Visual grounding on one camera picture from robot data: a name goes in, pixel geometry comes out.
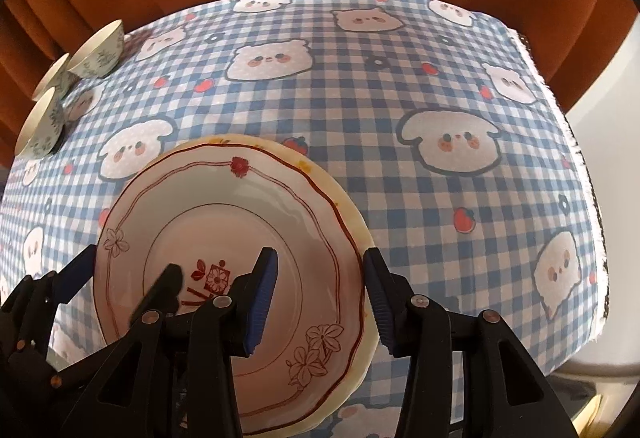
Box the blue checked printed tablecloth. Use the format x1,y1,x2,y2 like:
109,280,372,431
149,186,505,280
0,0,608,438

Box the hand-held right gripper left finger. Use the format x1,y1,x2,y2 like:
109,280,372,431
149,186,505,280
60,247,279,438

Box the floral ceramic bowl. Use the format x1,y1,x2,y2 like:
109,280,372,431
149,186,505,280
31,53,76,102
14,87,66,158
66,19,125,79

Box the round yellow floral deep plate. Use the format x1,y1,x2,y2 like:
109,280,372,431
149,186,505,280
150,135,377,436

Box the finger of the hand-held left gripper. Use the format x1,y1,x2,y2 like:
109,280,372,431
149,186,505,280
0,272,57,354
50,245,97,306

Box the white plate with red print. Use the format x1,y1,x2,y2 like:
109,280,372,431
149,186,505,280
92,141,366,419

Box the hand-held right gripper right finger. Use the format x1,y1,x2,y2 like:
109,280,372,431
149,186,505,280
362,248,573,438

